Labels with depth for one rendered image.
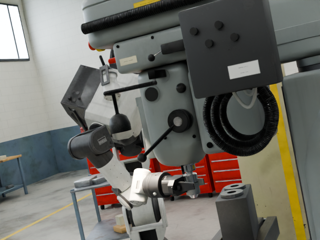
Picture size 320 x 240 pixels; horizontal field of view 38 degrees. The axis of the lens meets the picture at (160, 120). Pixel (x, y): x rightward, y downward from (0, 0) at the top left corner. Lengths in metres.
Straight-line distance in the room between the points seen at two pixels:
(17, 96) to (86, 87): 10.51
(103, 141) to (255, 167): 1.65
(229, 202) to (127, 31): 0.77
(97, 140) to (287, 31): 0.86
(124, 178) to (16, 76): 10.77
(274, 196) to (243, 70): 2.30
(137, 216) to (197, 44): 1.29
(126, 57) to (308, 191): 0.66
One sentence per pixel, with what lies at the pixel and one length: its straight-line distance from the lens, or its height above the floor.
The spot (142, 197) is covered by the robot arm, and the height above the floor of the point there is 1.20.
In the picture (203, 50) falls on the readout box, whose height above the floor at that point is 1.62.
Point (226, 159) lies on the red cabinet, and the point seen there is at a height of 0.53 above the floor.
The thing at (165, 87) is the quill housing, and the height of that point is 1.56.
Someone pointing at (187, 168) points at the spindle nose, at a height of 1.29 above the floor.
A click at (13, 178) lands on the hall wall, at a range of 11.89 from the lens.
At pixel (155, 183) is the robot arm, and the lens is 1.59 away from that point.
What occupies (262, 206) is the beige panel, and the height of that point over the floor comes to 0.64.
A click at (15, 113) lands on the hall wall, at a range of 12.24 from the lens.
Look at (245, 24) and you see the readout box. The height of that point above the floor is 1.66.
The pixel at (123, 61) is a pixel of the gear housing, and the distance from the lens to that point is 1.45.
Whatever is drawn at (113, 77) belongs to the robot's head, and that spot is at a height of 1.64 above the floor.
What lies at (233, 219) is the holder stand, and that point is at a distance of 1.83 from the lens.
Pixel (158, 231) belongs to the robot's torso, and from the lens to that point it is 2.28.
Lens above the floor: 1.54
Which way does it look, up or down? 3 degrees down
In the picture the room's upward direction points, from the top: 12 degrees counter-clockwise
